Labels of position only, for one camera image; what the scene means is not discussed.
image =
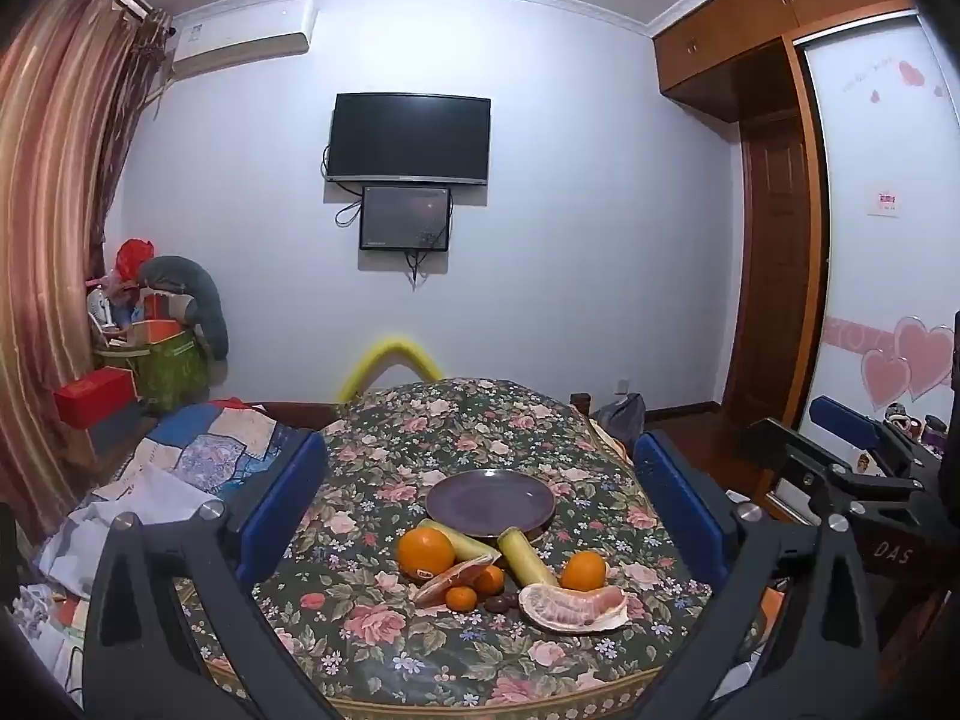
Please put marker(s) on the orange box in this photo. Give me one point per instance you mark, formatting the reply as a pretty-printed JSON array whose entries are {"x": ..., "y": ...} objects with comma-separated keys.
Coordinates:
[{"x": 154, "y": 331}]

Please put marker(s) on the brown wooden door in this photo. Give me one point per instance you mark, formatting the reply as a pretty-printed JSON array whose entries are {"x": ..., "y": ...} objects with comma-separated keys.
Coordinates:
[{"x": 776, "y": 270}]

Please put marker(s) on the red and white sticker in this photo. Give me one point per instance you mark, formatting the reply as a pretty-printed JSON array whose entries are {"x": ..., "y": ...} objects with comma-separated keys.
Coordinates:
[{"x": 885, "y": 200}]

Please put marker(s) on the small tangerine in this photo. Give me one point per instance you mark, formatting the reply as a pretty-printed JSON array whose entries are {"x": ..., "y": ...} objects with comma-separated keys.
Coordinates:
[
  {"x": 460, "y": 598},
  {"x": 490, "y": 580}
]

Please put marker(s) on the floral tablecloth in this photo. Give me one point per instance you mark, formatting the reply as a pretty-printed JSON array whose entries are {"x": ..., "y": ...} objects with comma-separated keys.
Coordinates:
[{"x": 375, "y": 480}]

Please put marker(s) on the purple round plate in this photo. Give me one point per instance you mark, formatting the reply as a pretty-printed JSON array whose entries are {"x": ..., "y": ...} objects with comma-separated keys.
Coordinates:
[{"x": 491, "y": 501}]

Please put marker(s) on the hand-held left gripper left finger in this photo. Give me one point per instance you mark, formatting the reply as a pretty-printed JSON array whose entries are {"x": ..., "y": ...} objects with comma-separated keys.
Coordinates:
[{"x": 281, "y": 510}]

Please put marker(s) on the white heart-print sliding door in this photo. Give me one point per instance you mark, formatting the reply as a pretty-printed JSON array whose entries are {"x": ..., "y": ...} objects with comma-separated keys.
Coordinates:
[{"x": 885, "y": 277}]

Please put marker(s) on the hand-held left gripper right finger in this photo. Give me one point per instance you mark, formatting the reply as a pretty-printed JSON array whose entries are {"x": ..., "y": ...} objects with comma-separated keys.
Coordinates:
[{"x": 679, "y": 510}]

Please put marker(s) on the peeled pomelo segment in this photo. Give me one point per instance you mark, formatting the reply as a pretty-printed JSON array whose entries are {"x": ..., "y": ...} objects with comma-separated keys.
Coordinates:
[{"x": 574, "y": 609}]

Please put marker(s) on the grey plush toy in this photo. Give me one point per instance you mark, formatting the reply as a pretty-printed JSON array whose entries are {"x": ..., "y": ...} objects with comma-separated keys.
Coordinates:
[{"x": 199, "y": 300}]

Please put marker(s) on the dark wooden bed frame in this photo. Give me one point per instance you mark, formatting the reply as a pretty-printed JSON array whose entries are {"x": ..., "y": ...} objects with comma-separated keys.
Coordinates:
[{"x": 300, "y": 414}]

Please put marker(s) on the black wall television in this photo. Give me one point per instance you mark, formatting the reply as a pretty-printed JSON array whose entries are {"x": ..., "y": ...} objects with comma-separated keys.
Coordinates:
[{"x": 409, "y": 139}]

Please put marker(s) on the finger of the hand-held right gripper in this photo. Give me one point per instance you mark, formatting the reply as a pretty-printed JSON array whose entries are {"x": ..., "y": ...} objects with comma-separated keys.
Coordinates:
[
  {"x": 844, "y": 420},
  {"x": 765, "y": 441}
]

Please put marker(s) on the striped brown curtain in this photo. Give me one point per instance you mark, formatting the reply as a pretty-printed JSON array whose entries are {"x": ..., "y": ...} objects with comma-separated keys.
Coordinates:
[{"x": 52, "y": 240}]

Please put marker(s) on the white air conditioner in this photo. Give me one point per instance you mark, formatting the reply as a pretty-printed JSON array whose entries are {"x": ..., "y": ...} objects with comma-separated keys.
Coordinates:
[{"x": 240, "y": 34}]

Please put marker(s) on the medium smooth orange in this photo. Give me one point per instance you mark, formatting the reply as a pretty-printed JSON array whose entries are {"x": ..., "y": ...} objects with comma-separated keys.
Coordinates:
[{"x": 583, "y": 571}]

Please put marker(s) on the yellow sugar cane piece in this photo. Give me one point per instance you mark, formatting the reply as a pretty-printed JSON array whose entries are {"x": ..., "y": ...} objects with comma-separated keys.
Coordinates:
[
  {"x": 471, "y": 544},
  {"x": 527, "y": 559}
]

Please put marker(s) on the patchwork blanket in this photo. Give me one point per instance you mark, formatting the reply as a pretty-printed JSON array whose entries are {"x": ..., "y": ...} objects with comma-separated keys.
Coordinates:
[{"x": 195, "y": 450}]

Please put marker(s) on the yellow foam tube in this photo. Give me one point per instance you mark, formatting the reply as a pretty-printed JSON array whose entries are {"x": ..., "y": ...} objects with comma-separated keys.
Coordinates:
[{"x": 388, "y": 349}]

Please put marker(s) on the wooden overhead cabinet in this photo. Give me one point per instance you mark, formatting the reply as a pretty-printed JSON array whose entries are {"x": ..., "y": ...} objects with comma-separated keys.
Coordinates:
[{"x": 735, "y": 22}]

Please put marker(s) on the small black monitor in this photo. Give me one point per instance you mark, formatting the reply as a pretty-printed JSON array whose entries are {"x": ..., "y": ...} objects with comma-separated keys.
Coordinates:
[{"x": 405, "y": 216}]

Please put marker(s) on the large orange with sticker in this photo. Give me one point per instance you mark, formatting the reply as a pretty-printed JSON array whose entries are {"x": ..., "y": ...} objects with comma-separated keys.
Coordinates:
[{"x": 426, "y": 553}]

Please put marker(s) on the pink grapefruit wedge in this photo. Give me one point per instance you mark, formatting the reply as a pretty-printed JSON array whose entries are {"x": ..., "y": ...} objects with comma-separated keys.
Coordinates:
[{"x": 450, "y": 579}]

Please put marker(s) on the grey bag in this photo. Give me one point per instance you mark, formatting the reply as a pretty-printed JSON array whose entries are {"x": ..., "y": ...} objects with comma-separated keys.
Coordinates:
[{"x": 622, "y": 420}]

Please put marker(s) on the red box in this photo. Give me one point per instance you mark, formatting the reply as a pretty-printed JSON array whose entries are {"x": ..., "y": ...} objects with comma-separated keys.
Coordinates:
[{"x": 94, "y": 397}]

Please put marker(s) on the red plastic bag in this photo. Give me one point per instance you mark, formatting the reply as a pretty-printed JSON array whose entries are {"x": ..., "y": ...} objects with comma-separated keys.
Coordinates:
[{"x": 135, "y": 255}]

